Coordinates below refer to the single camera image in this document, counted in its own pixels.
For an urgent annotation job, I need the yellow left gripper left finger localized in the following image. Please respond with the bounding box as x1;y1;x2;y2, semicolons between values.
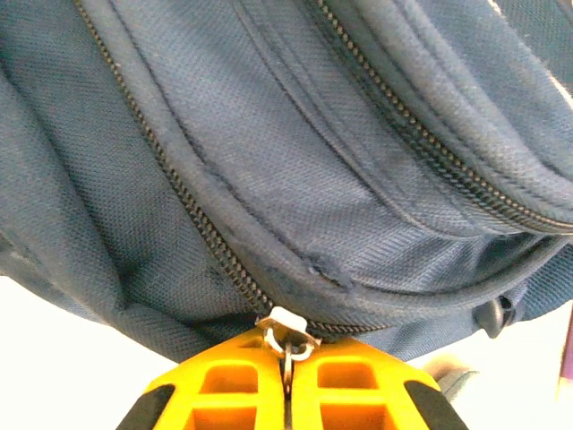
115;330;287;430

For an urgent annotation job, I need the navy blue student backpack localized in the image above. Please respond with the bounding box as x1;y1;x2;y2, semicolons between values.
0;0;573;402

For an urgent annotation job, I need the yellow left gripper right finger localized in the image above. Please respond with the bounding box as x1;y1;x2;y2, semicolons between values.
288;335;469;430

